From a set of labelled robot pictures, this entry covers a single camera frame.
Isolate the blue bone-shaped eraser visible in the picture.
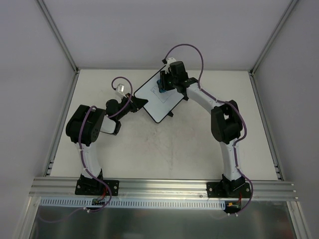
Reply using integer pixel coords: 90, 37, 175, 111
157, 79, 166, 93

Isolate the small black-framed whiteboard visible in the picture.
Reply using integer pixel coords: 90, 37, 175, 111
134, 68, 184, 123

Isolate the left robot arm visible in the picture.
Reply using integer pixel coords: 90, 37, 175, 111
66, 93, 149, 194

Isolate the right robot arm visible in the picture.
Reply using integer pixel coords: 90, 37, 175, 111
157, 58, 245, 197

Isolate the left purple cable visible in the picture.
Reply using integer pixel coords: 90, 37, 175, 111
38, 76, 134, 222

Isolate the purple cable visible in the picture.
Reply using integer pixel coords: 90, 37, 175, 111
38, 76, 134, 222
161, 43, 255, 220

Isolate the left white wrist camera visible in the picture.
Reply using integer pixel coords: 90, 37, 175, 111
115, 84, 126, 99

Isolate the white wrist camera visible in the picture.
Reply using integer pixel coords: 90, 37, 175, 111
162, 57, 176, 65
115, 84, 126, 99

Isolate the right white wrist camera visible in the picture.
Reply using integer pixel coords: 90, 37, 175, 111
162, 57, 176, 65

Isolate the whiteboard wire stand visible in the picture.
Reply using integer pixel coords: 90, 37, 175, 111
167, 96, 188, 117

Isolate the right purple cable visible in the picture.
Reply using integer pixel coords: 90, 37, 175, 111
161, 43, 255, 220

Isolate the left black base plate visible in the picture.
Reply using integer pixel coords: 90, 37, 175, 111
75, 177, 120, 196

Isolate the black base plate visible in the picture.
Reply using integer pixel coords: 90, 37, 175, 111
75, 177, 120, 196
206, 180, 251, 199

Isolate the white slotted cable duct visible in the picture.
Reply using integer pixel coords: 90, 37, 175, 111
39, 197, 226, 210

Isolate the left side aluminium rail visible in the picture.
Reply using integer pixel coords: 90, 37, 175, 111
41, 70, 80, 177

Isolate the aluminium rail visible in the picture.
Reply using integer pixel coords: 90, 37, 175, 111
29, 177, 299, 201
41, 70, 80, 177
248, 72, 285, 181

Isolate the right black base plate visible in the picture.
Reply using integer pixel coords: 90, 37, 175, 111
206, 180, 251, 199

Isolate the aluminium front rail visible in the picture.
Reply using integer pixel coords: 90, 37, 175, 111
29, 177, 299, 201

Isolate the left aluminium corner post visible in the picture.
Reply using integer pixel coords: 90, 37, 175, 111
35, 0, 79, 73

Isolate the aluminium corner post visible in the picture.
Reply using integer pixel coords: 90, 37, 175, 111
35, 0, 79, 73
250, 0, 300, 76

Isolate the right aluminium corner post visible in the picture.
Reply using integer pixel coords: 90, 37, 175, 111
250, 0, 300, 76

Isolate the right side aluminium rail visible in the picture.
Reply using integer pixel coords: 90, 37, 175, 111
248, 72, 285, 181

